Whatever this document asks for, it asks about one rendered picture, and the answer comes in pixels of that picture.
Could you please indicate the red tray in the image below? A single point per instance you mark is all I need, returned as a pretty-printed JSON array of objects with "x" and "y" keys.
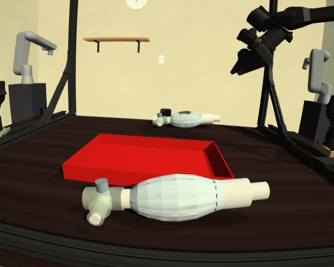
[{"x": 143, "y": 158}]

